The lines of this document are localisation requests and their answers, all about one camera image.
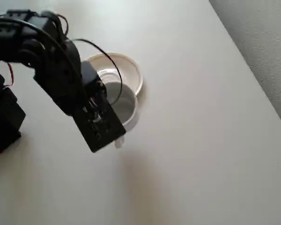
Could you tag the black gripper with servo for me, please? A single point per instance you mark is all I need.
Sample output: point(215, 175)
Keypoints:
point(96, 87)

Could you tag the white ceramic mug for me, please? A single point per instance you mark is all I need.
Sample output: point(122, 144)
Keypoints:
point(127, 104)

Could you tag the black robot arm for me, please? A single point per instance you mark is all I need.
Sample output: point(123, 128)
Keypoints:
point(4, 30)

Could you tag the cream white saucer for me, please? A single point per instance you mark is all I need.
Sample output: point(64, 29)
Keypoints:
point(131, 68)

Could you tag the black camera mount board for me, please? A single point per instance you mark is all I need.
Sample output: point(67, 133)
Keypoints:
point(100, 131)

